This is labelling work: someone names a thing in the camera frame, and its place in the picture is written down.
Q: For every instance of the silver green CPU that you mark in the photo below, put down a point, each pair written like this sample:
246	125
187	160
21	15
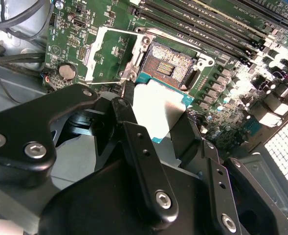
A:
156	107

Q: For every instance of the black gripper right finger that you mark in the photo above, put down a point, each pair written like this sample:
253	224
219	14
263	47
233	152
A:
215	195

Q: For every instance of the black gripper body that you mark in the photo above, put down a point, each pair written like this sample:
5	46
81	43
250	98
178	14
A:
97	208

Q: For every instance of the metal socket cover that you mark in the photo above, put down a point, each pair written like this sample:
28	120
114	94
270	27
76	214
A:
93	55

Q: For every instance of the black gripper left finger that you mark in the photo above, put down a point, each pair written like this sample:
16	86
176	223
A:
16	137

